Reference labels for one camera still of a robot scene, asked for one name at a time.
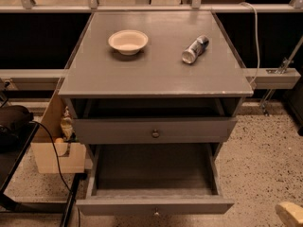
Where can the grey top drawer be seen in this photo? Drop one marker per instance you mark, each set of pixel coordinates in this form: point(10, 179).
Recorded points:
point(154, 130)

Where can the black bag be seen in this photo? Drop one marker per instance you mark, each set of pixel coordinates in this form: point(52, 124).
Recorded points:
point(13, 118)

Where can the silver blue drink can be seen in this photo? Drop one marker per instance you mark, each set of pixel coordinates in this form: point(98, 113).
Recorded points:
point(196, 49)

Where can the black side table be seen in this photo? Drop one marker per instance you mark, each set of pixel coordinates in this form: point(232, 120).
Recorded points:
point(11, 158)

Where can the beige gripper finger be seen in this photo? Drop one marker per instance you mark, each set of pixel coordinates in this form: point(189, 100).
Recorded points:
point(290, 214)

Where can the grey drawer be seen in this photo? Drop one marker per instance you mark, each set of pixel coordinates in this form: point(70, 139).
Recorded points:
point(154, 130)
point(165, 179)

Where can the metal rail frame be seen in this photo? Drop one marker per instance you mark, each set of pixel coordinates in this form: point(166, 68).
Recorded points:
point(37, 79)

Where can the grey wooden drawer cabinet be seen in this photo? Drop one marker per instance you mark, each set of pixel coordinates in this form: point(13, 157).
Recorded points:
point(154, 83)

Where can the cardboard box with items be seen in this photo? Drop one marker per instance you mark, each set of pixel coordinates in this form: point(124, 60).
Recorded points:
point(52, 154)

